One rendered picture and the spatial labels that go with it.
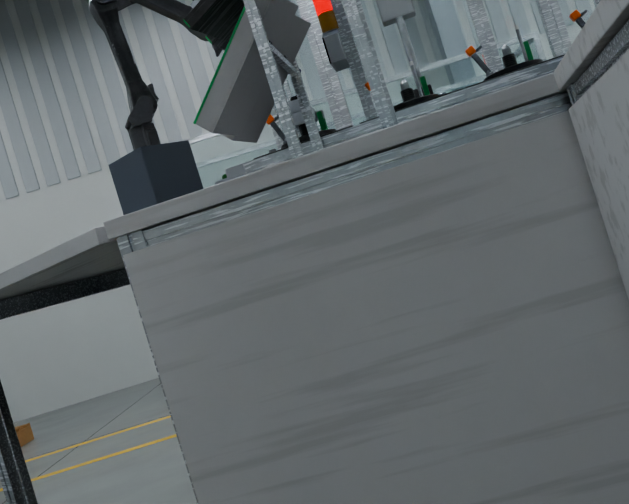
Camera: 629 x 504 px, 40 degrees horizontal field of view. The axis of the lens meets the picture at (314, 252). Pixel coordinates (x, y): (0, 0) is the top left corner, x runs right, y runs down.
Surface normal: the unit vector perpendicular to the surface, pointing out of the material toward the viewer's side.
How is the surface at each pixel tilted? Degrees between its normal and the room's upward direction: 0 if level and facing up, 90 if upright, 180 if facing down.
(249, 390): 90
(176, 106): 90
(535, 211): 90
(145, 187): 90
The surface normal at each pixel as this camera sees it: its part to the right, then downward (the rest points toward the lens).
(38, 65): 0.00, -0.02
